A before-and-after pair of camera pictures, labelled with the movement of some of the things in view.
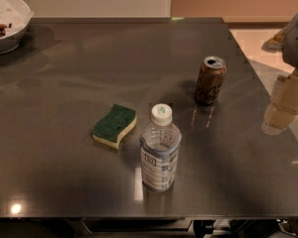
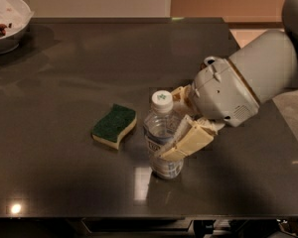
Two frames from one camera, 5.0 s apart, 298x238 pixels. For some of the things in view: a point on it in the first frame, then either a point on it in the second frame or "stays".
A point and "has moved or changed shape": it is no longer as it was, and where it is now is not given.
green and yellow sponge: (109, 129) stays
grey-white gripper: (297, 49) -> (223, 91)
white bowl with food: (9, 18) stays
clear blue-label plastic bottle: (160, 147) has moved or changed shape
